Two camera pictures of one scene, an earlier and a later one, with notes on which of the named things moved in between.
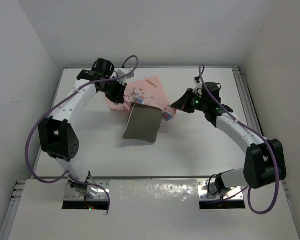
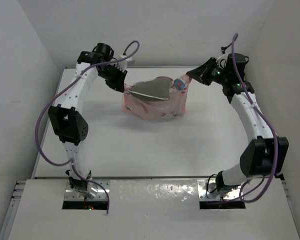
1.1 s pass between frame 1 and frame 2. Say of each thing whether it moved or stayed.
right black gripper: moved
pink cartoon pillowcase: moved
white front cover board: stayed
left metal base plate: stayed
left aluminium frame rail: stayed
